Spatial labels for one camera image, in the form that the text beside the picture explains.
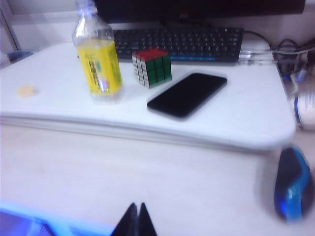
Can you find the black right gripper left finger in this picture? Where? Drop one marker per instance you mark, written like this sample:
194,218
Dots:
129,225

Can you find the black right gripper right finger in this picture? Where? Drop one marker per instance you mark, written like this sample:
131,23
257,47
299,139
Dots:
146,225

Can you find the clear bottle with yellow label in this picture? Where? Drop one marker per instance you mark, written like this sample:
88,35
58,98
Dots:
98,64

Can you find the pale yellow bottle cap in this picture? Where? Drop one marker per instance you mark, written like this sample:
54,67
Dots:
26,91

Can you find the black smartphone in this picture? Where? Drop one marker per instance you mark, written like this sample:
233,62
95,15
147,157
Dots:
187,96

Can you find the white desk riser board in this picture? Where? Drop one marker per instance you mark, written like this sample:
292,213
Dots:
233,118

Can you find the black and blue mouse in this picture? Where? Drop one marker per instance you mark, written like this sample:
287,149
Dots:
290,186

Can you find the Rubik's cube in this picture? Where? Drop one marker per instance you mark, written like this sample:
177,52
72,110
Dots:
153,67

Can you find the black computer keyboard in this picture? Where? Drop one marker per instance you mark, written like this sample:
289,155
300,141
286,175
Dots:
197,41

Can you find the white container with blue band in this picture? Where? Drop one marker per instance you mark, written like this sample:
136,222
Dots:
306,110

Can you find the black computer monitor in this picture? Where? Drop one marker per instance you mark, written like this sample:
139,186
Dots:
197,9

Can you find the grey cubicle partition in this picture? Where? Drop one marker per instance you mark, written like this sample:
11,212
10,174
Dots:
9,24

